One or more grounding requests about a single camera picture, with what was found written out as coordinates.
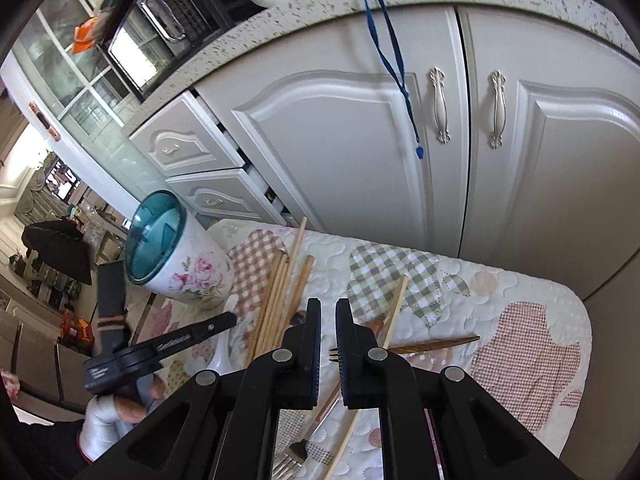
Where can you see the silver fork wooden handle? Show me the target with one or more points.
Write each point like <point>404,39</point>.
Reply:
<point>296,454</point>

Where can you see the white drawer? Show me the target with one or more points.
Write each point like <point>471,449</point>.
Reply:
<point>230,194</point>
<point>184,137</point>

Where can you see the white cabinet door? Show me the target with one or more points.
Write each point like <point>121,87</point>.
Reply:
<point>554,150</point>
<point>363,129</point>

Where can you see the white ceramic spoon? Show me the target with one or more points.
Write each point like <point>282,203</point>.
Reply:
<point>220,362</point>

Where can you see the orange package on microwave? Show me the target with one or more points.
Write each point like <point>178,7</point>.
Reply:
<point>85,35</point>

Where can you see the glass sliding door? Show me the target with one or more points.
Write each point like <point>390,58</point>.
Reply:
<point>79,104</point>

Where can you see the upper white drawer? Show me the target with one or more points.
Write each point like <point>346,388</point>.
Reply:
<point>184,137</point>

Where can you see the wooden chopstick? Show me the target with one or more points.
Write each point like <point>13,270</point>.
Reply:
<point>264,306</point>
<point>293,303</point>
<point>267,328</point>
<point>277,326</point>
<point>360,349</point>

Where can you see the black microwave oven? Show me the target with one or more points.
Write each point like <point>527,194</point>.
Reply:
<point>147,40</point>

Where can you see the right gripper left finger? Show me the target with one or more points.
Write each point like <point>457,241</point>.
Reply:
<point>283,379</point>

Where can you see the white cabinet door right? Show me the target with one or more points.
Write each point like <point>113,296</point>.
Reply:
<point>554,150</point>

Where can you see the gold fork wooden handle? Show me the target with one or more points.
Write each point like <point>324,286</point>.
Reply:
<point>435,344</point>

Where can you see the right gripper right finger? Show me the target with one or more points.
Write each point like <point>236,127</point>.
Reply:
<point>401,418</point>

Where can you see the steel spoon pink handle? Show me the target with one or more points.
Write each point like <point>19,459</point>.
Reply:
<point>298,318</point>

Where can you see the person left hand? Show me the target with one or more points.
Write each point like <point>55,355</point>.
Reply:
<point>131,411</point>

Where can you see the lower white drawer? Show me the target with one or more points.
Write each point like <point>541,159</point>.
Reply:
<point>230,194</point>

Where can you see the white cabinet door left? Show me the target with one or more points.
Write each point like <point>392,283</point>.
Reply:
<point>363,129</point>

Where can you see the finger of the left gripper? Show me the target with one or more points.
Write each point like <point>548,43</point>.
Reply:
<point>190,335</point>

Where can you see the teal floral utensil holder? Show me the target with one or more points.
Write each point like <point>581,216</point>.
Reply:
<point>168,252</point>

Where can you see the patchwork quilted table mat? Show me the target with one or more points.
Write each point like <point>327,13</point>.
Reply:
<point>535,335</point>

